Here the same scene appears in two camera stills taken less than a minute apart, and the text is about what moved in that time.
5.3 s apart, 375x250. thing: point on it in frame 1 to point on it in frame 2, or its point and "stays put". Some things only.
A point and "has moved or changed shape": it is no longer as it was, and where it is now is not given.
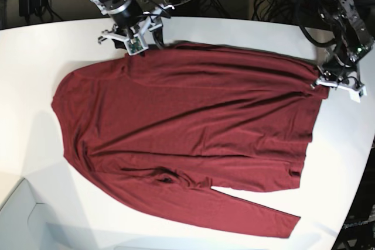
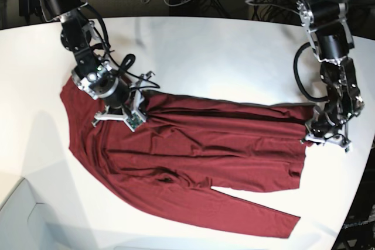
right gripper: [344, 63] to [334, 112]
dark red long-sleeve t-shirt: [154, 133] has moved or changed shape
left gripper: [125, 16] to [97, 78]
